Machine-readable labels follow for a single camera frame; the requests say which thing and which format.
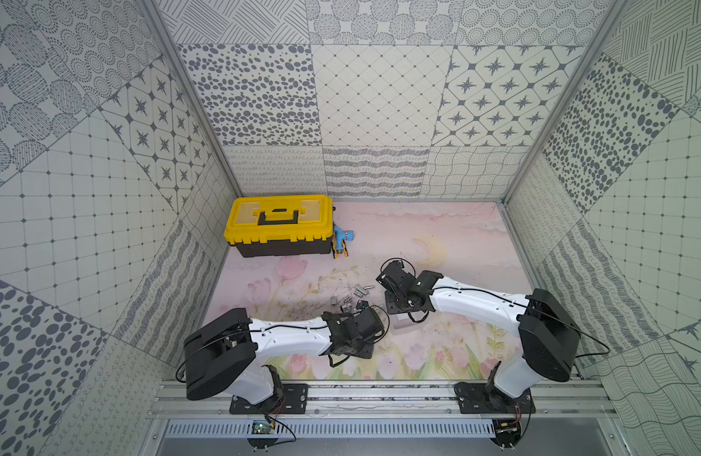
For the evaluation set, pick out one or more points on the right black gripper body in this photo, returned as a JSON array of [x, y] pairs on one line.
[[394, 303]]

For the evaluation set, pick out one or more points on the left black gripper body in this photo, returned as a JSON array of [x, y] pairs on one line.
[[353, 309]]

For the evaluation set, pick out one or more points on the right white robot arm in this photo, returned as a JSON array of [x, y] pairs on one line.
[[549, 336]]

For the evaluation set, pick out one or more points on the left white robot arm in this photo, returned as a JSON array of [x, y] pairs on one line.
[[230, 354]]

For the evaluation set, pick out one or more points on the clear plastic storage box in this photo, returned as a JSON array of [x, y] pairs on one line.
[[402, 324]]

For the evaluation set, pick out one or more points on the chrome socket cluster piece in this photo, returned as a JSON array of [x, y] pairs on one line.
[[360, 291]]

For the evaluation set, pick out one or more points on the blue yellow hand tool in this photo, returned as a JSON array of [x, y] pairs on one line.
[[341, 238]]

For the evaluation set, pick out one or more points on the yellow black toolbox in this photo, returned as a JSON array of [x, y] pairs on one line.
[[281, 226]]

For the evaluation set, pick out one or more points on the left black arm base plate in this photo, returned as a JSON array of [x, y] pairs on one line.
[[291, 399]]

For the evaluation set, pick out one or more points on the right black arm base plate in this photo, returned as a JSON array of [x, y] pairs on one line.
[[478, 398]]

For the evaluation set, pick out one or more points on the aluminium mounting rail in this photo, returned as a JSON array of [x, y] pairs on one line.
[[391, 399]]

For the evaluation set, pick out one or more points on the white slotted cable duct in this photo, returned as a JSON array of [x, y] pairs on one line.
[[341, 428]]

